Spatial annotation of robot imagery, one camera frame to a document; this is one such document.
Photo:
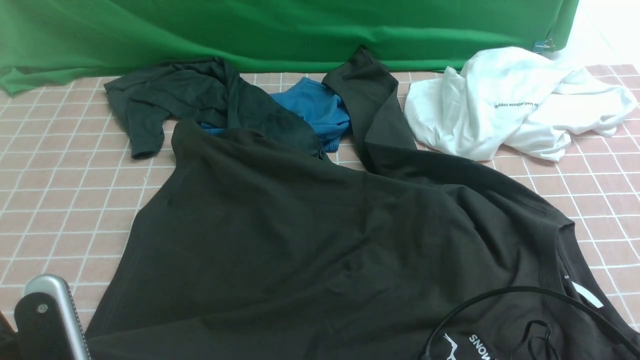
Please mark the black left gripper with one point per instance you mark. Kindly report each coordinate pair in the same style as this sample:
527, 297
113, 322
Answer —
9, 347

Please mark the dark gray long-sleeve top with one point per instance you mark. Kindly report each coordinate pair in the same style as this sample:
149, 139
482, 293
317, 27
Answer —
254, 250

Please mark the white t-shirt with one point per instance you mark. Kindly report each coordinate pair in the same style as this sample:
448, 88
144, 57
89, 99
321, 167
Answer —
513, 97

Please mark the green backdrop cloth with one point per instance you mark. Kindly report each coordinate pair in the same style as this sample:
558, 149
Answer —
57, 41

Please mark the dark teal t-shirt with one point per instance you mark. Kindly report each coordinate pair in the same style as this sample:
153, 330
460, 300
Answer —
207, 92

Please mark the blue t-shirt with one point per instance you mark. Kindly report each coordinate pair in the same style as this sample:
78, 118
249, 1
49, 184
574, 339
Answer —
309, 117

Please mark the blue binder clip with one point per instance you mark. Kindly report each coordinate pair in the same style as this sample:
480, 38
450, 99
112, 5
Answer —
544, 46

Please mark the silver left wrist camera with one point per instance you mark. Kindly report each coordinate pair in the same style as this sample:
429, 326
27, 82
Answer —
48, 324

